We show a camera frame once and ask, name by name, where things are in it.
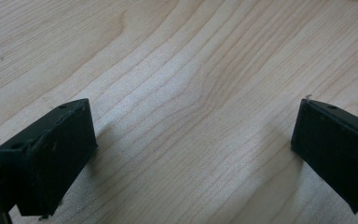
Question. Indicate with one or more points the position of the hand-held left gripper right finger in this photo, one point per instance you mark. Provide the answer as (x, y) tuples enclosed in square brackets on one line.
[(335, 149)]

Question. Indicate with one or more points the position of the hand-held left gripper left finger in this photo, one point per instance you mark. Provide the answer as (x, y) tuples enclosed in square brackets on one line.
[(48, 155)]

